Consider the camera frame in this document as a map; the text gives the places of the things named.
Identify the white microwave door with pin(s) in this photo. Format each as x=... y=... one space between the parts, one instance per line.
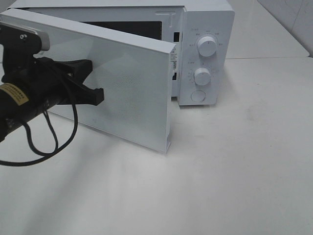
x=134 y=71

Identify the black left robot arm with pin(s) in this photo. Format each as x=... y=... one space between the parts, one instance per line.
x=13 y=118

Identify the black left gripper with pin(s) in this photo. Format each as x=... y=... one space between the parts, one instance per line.
x=30 y=82

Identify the white microwave oven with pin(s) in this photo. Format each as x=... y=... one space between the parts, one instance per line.
x=182 y=22

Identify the round white door button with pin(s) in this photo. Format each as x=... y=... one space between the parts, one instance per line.
x=198 y=96

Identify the white microwave knob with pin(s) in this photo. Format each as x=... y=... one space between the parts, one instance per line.
x=207 y=46
x=202 y=76

